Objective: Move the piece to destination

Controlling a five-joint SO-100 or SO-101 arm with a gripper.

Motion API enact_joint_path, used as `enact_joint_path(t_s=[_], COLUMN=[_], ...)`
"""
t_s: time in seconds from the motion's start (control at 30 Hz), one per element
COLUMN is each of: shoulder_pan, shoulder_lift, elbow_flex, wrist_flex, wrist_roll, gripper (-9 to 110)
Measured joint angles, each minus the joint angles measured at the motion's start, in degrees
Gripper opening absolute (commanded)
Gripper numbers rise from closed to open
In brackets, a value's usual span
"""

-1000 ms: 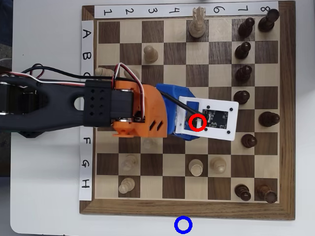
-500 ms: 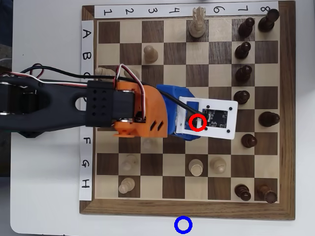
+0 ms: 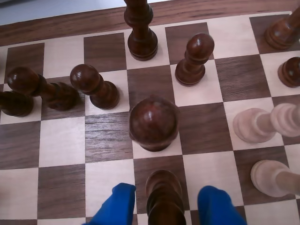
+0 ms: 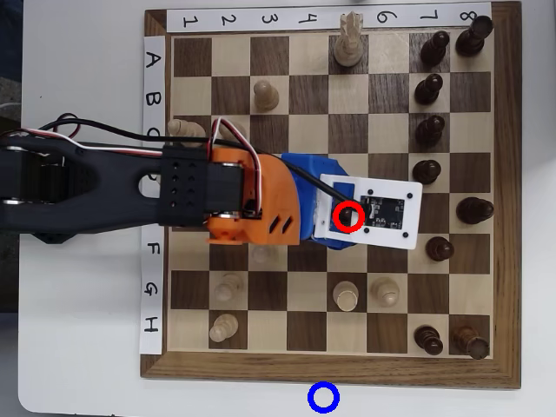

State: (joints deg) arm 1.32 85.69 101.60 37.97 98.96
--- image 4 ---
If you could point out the dark wooden king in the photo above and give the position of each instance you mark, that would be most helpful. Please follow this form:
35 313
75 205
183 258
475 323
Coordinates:
474 210

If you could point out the light wooden queen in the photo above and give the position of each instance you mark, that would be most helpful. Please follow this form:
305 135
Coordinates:
347 52

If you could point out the light wooden pawn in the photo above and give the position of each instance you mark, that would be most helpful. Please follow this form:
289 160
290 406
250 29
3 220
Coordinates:
266 97
223 328
264 256
229 132
227 291

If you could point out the dark wooden rook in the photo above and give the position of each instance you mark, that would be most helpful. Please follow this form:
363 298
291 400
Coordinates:
473 37

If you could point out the dark wooden pawn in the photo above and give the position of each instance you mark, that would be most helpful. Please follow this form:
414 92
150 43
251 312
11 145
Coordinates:
439 249
426 171
345 216
430 130
428 340
434 50
428 91

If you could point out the light wooden rook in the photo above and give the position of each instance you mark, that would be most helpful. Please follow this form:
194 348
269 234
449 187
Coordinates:
345 296

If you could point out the wooden chess board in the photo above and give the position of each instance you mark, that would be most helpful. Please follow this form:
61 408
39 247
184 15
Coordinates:
506 217

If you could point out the light wooden bishop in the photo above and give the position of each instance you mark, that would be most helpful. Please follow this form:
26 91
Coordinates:
176 127
385 293

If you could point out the black and orange robot arm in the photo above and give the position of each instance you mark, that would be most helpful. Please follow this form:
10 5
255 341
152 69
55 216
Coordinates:
108 191

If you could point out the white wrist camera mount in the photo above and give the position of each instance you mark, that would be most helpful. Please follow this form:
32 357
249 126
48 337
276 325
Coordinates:
410 217

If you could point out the reddish brown wooden rook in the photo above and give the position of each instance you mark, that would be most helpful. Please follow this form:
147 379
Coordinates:
471 343

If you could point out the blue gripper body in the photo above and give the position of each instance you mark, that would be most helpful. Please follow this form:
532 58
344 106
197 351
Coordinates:
309 174

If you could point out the white paper number strip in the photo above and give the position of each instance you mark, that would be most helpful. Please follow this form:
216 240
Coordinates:
304 19

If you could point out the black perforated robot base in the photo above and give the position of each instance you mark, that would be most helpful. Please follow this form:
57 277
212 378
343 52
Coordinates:
52 239

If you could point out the white paper letter strip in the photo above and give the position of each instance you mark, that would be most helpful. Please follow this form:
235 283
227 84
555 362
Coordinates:
152 87

